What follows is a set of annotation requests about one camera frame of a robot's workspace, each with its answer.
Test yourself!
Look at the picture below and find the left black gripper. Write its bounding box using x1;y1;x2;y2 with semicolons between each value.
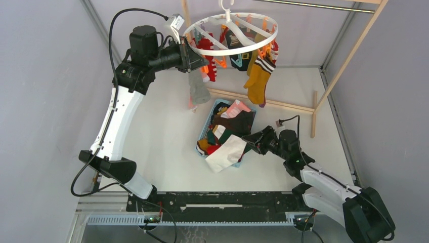
148;36;208;73

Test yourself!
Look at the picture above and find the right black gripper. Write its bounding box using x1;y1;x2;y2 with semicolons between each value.
241;125;288;161

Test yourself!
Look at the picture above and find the grey beige striped sock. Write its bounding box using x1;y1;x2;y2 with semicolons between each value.
188;70;211;105

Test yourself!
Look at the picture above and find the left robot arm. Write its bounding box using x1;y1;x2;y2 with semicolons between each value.
78;25;208;211

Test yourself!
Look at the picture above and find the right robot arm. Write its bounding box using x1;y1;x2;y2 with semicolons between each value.
242;126;396;242

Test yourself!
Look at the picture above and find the white round clip hanger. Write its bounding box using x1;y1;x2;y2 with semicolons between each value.
184;1;278;57

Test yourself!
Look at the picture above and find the red white hanging sock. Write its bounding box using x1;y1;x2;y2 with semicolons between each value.
196;31;219;83

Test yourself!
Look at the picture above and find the dark brown sock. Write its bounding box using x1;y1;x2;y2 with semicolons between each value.
212;111;255;135

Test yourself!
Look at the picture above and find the dark green sock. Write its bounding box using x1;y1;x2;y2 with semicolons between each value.
218;129;251;154

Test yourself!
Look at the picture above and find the pink patterned hanging sock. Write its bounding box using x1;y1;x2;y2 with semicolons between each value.
188;97;198;113

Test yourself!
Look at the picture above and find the black patterned hanging sock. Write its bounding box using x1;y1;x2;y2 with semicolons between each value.
224;26;257;72

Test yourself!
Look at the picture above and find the mustard striped sock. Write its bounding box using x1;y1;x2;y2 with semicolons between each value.
243;56;276;106

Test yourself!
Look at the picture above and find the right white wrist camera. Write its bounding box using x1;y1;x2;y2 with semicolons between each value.
276;119;285;130

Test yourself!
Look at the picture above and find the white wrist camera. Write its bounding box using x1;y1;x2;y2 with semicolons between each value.
276;119;285;130
164;14;185;44

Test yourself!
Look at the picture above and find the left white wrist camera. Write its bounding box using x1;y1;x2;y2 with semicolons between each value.
164;14;185;44

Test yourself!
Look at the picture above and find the wooden drying rack frame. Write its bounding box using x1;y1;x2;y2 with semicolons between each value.
181;0;388;138

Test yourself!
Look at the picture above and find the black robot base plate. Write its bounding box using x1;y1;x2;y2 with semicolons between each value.
126;191;312;224

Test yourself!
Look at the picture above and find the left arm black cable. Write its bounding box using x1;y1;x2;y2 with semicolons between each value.
70;8;170;197

